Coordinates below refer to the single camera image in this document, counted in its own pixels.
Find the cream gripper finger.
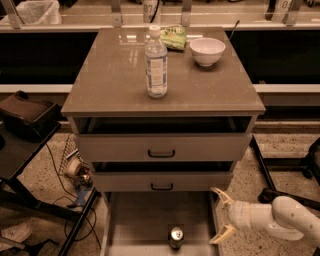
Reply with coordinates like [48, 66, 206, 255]
[210, 187, 234, 206]
[209, 224, 236, 244]

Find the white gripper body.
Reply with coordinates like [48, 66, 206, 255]
[227, 200, 271, 230]

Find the green soda can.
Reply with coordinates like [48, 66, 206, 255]
[169, 227, 184, 249]

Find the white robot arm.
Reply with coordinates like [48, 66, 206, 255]
[209, 187, 320, 246]

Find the grey drawer cabinet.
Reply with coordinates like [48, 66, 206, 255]
[60, 26, 267, 256]

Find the open bottom drawer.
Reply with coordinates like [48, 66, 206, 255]
[99, 192, 223, 256]

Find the black stand leg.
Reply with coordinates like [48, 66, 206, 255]
[250, 137, 276, 190]

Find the black chair base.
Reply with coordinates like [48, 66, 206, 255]
[258, 138, 320, 210]

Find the white ceramic bowl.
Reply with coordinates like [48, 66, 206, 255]
[190, 37, 226, 66]

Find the clear plastic water bottle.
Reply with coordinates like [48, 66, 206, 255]
[145, 25, 167, 98]

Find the green chip bag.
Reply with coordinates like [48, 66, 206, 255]
[160, 25, 187, 51]

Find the dark box on table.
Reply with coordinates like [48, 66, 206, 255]
[0, 90, 58, 141]

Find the white shoe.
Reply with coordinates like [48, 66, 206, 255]
[0, 223, 32, 243]

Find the black side table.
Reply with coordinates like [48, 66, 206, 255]
[0, 123, 98, 256]

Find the white bin with liner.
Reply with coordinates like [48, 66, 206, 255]
[16, 0, 61, 25]

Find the top drawer with handle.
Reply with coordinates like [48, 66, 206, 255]
[73, 116, 253, 163]

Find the drawer with handle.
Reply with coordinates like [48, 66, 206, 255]
[92, 162, 233, 192]
[73, 116, 253, 163]

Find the middle drawer with handle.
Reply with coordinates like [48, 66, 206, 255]
[92, 162, 233, 192]

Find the wire basket with clutter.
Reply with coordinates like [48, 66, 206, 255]
[59, 134, 92, 187]

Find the black floor cable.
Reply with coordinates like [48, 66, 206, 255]
[33, 128, 102, 250]

